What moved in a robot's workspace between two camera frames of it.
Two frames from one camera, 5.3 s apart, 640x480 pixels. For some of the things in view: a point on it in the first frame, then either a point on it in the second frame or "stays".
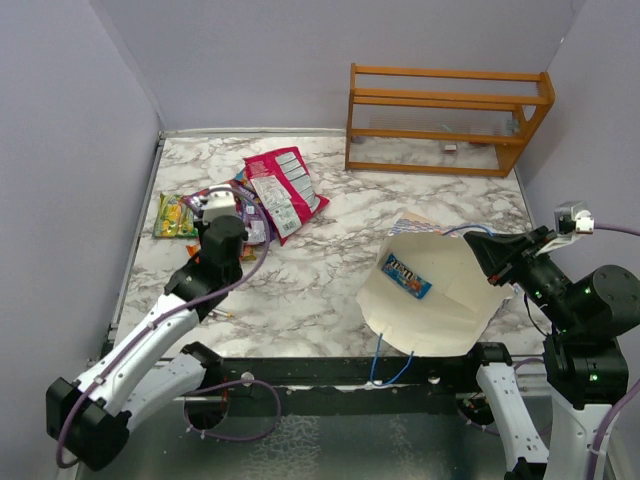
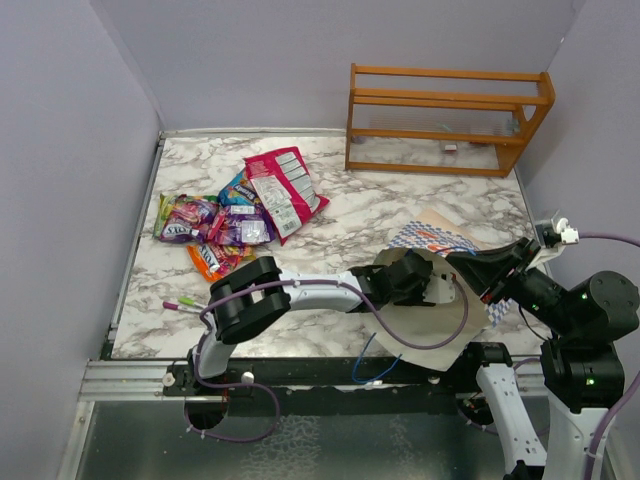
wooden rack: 442,121 stays
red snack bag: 281,181 stays
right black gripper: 498,252 → 490,268
